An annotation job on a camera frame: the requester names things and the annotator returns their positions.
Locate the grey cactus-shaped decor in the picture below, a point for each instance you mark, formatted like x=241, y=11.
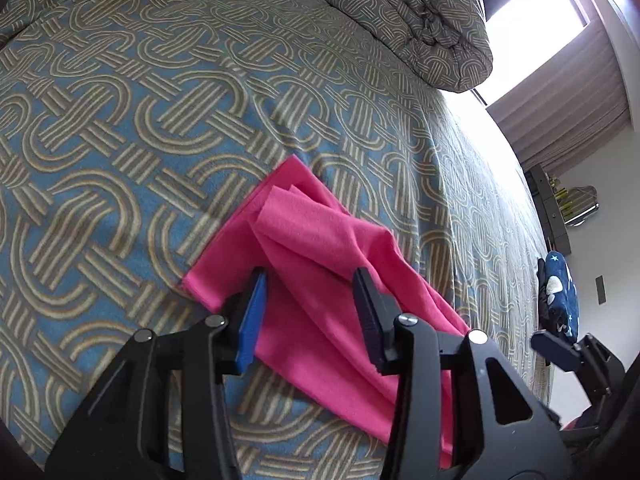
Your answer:
x=582, y=205

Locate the folded black clothes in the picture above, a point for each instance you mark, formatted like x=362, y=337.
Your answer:
x=544, y=295

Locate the dark wall plate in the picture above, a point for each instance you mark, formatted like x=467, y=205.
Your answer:
x=600, y=290

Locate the rolled patterned duvet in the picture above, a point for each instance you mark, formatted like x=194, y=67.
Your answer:
x=400, y=10

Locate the green items on desk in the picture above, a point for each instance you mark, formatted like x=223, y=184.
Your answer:
x=559, y=194

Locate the dark side desk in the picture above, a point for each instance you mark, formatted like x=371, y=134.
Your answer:
x=545, y=200

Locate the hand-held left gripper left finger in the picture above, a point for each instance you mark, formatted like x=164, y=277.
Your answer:
x=252, y=320

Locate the window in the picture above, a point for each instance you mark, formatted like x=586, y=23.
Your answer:
x=530, y=5

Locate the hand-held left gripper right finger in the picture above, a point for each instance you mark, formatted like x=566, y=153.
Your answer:
x=367, y=310

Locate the beige curtain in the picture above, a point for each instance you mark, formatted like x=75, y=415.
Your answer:
x=565, y=105

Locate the pink pants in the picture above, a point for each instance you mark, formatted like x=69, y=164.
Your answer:
x=310, y=240

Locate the folded blue star blanket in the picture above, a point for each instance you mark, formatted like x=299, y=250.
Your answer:
x=562, y=290

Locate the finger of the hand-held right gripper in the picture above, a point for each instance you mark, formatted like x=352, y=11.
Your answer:
x=555, y=350

